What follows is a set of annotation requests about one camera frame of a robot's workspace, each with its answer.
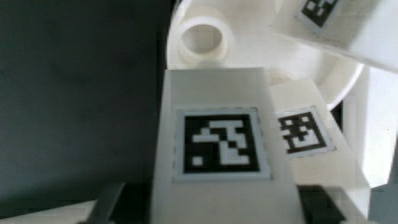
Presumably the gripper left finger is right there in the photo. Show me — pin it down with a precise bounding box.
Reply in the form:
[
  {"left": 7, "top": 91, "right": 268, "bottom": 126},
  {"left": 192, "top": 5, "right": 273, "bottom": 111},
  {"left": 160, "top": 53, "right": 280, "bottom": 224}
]
[{"left": 83, "top": 182, "right": 126, "bottom": 224}]

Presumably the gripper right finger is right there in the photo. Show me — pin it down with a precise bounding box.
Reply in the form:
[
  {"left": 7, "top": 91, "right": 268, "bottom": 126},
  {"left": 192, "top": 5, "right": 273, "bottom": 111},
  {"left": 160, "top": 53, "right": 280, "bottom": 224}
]
[{"left": 295, "top": 184, "right": 371, "bottom": 224}]

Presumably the white stool leg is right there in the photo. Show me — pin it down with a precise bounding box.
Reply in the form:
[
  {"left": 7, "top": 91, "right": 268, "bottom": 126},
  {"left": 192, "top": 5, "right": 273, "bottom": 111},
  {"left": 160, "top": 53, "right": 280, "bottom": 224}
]
[
  {"left": 149, "top": 68, "right": 305, "bottom": 224},
  {"left": 272, "top": 79, "right": 369, "bottom": 203},
  {"left": 270, "top": 0, "right": 398, "bottom": 73}
]

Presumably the white front fence wall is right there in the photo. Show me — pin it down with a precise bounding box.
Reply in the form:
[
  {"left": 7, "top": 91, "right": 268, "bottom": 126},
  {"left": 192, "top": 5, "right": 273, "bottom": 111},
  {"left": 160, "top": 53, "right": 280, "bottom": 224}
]
[{"left": 0, "top": 201, "right": 96, "bottom": 224}]

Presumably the white fence wall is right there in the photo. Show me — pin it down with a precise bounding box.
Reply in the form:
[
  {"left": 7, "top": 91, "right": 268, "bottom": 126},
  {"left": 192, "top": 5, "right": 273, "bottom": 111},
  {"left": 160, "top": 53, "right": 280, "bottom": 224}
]
[
  {"left": 0, "top": 201, "right": 96, "bottom": 224},
  {"left": 343, "top": 67, "right": 398, "bottom": 224}
]

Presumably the white right fence wall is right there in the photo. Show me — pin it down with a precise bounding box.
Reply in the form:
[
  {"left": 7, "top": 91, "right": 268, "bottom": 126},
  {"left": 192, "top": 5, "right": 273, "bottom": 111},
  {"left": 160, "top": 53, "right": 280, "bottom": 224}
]
[{"left": 343, "top": 67, "right": 398, "bottom": 224}]

